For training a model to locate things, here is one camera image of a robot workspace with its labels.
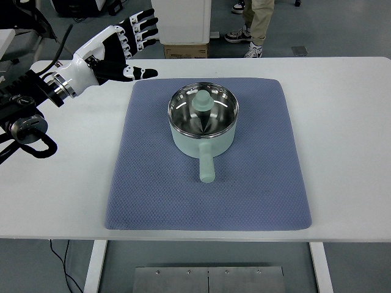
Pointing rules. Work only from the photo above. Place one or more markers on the brown cardboard box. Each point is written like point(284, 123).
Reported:
point(183, 52)

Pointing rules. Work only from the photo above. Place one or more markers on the black equipment case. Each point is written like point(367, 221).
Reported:
point(70, 9)

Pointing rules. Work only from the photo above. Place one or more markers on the blue textured mat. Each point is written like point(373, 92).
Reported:
point(244, 183)

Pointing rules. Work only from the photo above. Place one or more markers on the white pedestal stand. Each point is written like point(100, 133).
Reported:
point(183, 21)

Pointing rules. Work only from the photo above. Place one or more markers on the grey floor plate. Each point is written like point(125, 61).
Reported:
point(299, 51)

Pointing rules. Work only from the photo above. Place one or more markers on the white side table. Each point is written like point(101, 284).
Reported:
point(4, 39)

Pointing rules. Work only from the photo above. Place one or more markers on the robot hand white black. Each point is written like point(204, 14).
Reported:
point(82, 70)

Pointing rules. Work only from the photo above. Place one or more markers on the black office chair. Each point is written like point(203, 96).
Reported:
point(21, 12)

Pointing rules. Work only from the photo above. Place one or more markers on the white table leg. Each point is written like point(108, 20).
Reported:
point(320, 268)
point(94, 268)

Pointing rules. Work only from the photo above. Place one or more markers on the person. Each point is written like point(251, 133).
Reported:
point(237, 6)
point(259, 15)

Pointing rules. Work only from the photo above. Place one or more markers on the glass lid green knob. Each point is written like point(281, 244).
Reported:
point(200, 102)

